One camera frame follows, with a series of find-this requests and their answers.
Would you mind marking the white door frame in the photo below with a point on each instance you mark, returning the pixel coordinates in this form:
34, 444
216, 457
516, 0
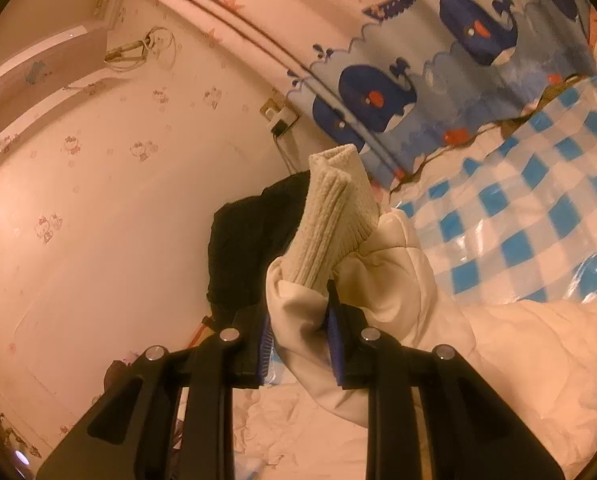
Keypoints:
38, 70

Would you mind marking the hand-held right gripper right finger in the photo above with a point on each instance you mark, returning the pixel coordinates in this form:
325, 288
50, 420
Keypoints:
334, 341

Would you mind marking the white puffer jacket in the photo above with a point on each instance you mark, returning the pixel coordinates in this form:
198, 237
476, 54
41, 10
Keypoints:
403, 270

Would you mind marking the wall socket with charger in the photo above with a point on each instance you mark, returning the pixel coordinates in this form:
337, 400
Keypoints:
278, 117

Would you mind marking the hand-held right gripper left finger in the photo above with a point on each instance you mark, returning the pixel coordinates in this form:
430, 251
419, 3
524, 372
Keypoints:
264, 355

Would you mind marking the black cloth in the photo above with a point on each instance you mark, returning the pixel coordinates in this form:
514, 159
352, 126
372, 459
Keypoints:
243, 245

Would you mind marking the blue white checkered plastic sheet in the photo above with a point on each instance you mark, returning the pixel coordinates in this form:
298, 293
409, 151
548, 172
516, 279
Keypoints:
528, 200

